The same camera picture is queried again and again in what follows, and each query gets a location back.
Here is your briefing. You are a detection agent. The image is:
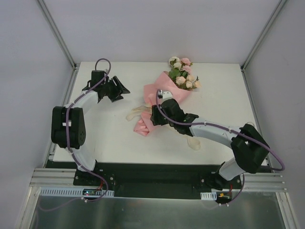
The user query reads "pink wrapping paper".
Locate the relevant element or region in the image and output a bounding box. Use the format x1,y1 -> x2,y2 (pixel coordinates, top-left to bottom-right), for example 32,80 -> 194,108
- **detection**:
133,71 -> 191,138

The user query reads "artificial rose bouquet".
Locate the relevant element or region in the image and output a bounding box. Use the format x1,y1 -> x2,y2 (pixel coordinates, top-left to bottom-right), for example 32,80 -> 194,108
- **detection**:
167,56 -> 201,91

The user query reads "cream ribbon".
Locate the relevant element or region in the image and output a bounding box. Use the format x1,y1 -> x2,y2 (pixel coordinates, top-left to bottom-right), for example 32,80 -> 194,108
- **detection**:
126,104 -> 201,151

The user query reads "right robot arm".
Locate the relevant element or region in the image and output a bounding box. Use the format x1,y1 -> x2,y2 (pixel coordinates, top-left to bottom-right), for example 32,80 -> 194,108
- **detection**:
151,99 -> 269,190

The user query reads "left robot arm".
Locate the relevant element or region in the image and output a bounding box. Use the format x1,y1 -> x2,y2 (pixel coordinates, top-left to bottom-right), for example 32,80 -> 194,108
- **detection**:
51,70 -> 130,186

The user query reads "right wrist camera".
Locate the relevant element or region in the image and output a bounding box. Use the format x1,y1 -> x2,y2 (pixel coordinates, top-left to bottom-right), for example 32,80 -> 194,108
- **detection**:
157,89 -> 173,101

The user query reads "left aluminium frame post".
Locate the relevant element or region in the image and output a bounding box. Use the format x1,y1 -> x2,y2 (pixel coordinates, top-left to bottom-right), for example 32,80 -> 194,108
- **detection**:
36,0 -> 79,70

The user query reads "aluminium frame post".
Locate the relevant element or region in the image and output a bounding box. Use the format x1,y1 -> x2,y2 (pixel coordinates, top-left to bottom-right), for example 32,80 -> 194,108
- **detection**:
36,0 -> 79,70
240,0 -> 289,71

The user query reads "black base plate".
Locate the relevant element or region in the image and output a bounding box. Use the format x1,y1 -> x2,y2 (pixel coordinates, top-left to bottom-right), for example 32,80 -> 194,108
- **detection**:
46,161 -> 268,199

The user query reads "right white cable duct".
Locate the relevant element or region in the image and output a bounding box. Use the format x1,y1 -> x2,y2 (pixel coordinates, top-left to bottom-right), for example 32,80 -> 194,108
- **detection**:
200,192 -> 217,201

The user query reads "white cable duct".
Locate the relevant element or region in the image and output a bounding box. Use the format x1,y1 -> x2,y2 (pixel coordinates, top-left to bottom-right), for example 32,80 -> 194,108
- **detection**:
40,187 -> 114,198
200,192 -> 217,201

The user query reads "left white cable duct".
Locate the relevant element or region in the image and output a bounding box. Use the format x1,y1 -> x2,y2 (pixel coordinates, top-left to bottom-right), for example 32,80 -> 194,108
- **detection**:
40,187 -> 114,198

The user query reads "right aluminium frame post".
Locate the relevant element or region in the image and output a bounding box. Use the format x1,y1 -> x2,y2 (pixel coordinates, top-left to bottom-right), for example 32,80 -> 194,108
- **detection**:
240,0 -> 289,71

